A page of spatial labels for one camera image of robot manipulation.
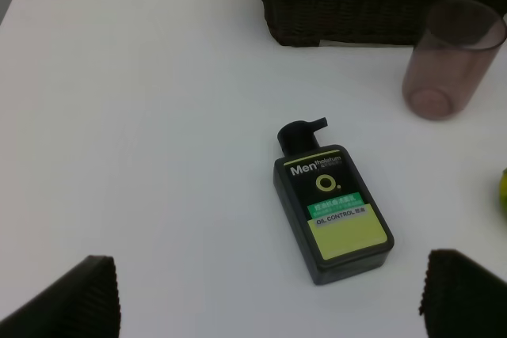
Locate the green lime fruit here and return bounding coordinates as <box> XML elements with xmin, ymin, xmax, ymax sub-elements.
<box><xmin>498</xmin><ymin>169</ymin><xmax>507</xmax><ymax>215</ymax></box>

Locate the translucent purple plastic cup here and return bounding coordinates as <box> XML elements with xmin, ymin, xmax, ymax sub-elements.
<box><xmin>402</xmin><ymin>0</ymin><xmax>506</xmax><ymax>120</ymax></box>

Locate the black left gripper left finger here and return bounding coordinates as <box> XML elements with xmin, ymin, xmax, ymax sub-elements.
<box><xmin>1</xmin><ymin>256</ymin><xmax>121</xmax><ymax>337</ymax></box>

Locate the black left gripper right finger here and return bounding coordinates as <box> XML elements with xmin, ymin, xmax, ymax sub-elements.
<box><xmin>419</xmin><ymin>249</ymin><xmax>506</xmax><ymax>337</ymax></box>

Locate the black green cleanser bottle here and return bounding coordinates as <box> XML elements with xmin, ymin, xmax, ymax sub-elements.
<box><xmin>273</xmin><ymin>118</ymin><xmax>395</xmax><ymax>286</ymax></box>

